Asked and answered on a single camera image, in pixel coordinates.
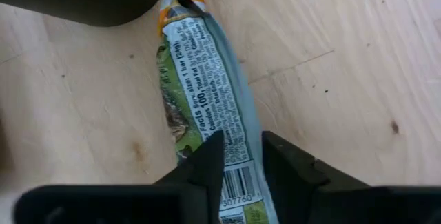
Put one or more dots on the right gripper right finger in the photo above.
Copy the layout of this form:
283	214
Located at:
296	189

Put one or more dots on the green granola bar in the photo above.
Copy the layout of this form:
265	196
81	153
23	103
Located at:
203	79

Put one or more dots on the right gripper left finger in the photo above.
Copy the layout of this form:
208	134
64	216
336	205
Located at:
206	182

